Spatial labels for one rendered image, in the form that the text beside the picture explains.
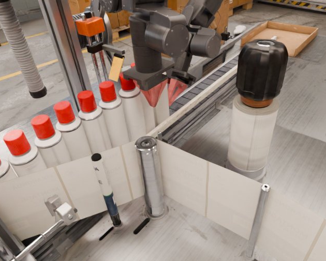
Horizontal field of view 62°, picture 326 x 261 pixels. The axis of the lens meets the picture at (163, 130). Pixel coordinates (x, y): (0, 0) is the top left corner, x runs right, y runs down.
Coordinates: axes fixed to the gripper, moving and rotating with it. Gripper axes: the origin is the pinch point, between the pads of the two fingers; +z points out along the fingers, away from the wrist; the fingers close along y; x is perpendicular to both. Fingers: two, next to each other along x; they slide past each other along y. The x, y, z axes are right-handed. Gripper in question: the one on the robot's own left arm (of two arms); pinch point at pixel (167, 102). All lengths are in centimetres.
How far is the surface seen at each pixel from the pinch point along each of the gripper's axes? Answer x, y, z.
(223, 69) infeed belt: 31.9, -1.5, -18.3
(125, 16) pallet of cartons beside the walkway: 220, -264, -97
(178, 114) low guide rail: 1.0, 4.2, 2.3
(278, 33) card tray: 81, -2, -52
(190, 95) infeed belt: 14.7, -1.7, -4.6
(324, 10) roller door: 396, -45, -204
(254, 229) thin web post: -22.2, 37.3, 13.9
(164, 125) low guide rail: -3.8, 4.0, 6.2
